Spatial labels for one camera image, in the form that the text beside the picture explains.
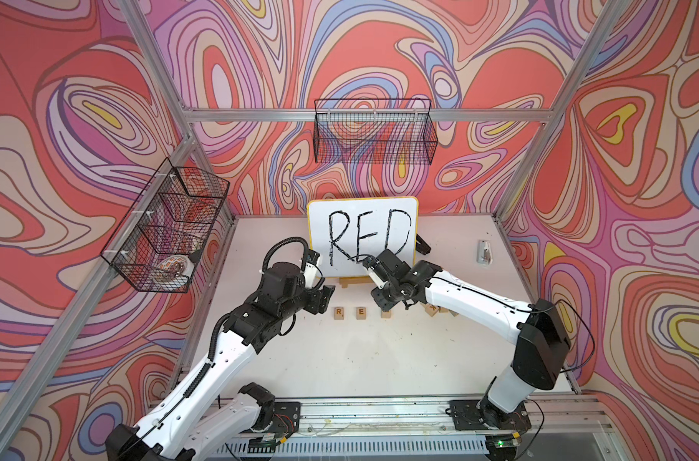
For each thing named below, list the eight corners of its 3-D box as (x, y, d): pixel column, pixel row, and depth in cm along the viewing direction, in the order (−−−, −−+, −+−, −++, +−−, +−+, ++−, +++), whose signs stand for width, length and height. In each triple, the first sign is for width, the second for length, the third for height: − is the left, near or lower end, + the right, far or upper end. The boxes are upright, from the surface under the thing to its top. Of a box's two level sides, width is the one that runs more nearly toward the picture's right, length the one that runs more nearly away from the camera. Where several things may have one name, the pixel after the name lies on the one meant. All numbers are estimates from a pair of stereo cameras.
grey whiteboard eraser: (477, 263, 106) (478, 259, 105) (475, 241, 113) (476, 238, 111) (491, 265, 106) (493, 262, 104) (488, 243, 112) (490, 240, 111)
